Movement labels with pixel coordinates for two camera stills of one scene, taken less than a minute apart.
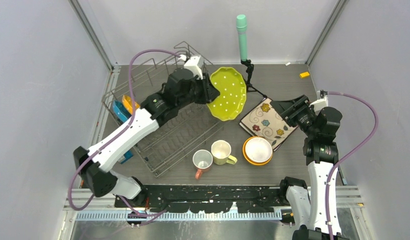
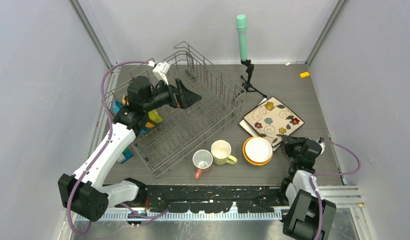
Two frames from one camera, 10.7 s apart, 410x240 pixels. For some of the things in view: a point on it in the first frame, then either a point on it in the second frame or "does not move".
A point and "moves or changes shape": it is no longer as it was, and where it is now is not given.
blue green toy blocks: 128,155 does not move
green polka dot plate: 231,100 moves or changes shape
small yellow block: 304,74 does not move
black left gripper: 208,91 → 180,97
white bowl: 258,149 does not move
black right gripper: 287,107 → 289,142
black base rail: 208,198 does not move
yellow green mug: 220,150 does not move
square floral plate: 265,120 does not move
